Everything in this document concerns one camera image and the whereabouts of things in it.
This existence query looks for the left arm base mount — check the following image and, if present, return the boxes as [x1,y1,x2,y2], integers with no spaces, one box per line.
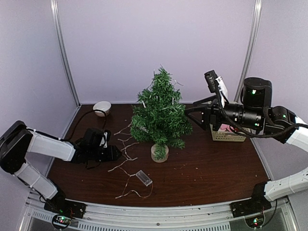
[44,189,86,218]

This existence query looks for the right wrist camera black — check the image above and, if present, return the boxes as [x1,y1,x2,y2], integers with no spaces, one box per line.
[204,70,229,107]

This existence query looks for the small white bowl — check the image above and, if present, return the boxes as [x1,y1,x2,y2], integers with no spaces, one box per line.
[93,101,112,117]

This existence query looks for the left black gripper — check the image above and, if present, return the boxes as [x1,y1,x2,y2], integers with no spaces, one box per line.
[89,144,122,162]

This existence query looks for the front aluminium rail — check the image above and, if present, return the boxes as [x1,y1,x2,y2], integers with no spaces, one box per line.
[24,185,294,231]

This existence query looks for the fairy light string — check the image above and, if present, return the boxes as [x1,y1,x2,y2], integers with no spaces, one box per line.
[107,69,184,200]

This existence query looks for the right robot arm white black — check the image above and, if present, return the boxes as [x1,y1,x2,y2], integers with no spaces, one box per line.
[185,77,308,151]

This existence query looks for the beige plastic basket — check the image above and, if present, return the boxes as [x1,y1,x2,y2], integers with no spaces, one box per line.
[210,124,246,142]

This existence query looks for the left aluminium frame post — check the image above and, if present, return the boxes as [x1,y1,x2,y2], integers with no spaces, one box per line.
[50,0,81,107]

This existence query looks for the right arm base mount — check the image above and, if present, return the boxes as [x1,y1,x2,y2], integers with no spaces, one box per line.
[230,183,271,218]

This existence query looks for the aluminium frame post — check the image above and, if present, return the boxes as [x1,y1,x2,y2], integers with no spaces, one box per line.
[50,0,81,107]
[234,0,263,102]

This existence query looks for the right black cable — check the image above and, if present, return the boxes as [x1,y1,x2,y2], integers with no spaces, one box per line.
[215,86,308,140]

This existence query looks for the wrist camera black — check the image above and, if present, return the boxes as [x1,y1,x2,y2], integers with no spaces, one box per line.
[204,70,229,107]
[83,128,111,148]

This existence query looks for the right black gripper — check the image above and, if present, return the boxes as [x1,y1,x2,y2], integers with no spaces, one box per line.
[184,94,263,132]

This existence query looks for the pink heart ornament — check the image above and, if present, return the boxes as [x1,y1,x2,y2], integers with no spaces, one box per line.
[219,124,232,132]

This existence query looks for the left black cable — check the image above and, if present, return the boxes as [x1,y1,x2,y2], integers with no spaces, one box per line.
[64,109,108,141]

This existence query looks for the clear battery box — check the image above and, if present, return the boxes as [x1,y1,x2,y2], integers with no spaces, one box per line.
[136,170,153,186]

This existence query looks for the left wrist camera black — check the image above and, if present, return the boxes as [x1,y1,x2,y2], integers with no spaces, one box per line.
[83,128,111,148]

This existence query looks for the right aluminium frame post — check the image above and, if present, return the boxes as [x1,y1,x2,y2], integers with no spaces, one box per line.
[234,0,263,102]

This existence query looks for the black cable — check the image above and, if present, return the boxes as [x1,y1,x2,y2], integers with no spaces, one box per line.
[215,86,308,140]
[64,109,108,141]

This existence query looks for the small green christmas tree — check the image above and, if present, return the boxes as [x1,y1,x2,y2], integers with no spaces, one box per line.
[130,67,193,161]

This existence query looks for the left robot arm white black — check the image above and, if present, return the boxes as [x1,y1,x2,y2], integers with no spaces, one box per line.
[0,120,122,214]

